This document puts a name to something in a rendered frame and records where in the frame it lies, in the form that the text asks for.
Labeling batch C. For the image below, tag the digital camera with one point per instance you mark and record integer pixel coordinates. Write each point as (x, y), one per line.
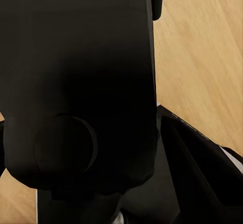
(78, 94)

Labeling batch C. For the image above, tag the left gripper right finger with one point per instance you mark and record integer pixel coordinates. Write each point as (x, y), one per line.
(208, 189)

